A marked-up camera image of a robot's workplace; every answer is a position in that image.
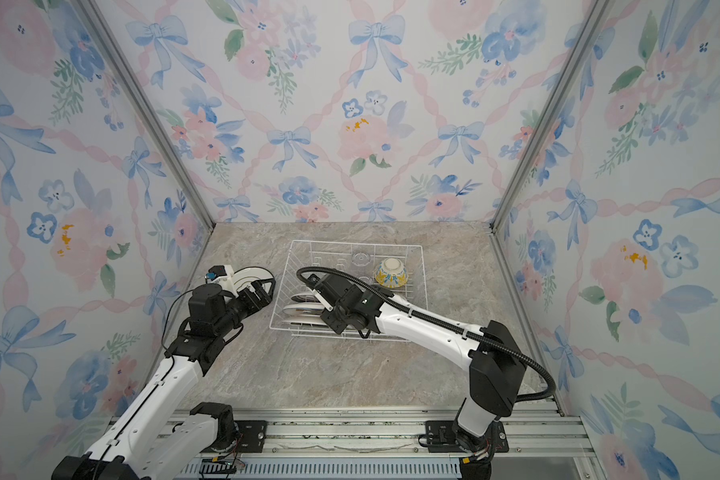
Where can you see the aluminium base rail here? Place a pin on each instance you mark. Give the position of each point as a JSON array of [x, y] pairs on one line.
[[543, 444]]

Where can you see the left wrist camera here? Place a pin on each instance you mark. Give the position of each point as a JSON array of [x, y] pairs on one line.
[[221, 275]]

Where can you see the right aluminium corner post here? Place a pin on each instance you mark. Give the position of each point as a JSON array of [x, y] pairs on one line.
[[590, 29]]

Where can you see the white plate front of rack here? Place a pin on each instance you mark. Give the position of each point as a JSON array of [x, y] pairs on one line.
[[306, 322]]

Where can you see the left aluminium corner post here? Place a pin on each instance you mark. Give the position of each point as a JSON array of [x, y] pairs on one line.
[[102, 34]]

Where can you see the white vent grille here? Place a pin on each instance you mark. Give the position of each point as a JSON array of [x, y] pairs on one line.
[[324, 468]]

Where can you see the green and red rimmed plate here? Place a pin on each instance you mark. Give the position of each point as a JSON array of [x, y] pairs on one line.
[[303, 309]]

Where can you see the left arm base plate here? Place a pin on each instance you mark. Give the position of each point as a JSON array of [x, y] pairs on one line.
[[243, 436]]

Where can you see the aluminium corner post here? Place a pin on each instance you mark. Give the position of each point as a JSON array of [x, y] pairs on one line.
[[590, 29], [102, 34]]

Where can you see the yellow patterned ceramic bowl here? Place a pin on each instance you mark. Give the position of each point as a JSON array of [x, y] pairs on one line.
[[391, 273]]

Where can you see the clear glass tumbler back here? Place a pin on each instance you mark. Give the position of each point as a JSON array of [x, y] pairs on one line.
[[361, 259]]

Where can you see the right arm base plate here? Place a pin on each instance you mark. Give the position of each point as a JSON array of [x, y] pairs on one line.
[[446, 437]]

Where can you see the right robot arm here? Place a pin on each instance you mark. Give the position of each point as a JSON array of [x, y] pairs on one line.
[[488, 354]]

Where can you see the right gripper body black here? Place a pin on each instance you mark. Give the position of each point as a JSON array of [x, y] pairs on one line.
[[338, 321]]

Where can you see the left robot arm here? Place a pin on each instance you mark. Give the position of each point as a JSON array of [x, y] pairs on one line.
[[131, 448]]

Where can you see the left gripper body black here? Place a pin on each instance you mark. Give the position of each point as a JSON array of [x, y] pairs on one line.
[[244, 306]]

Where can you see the white plate with green rim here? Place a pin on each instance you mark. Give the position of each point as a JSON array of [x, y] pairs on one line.
[[246, 277]]

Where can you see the watermelon pattern plate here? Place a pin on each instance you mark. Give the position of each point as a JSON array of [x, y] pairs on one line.
[[303, 298]]

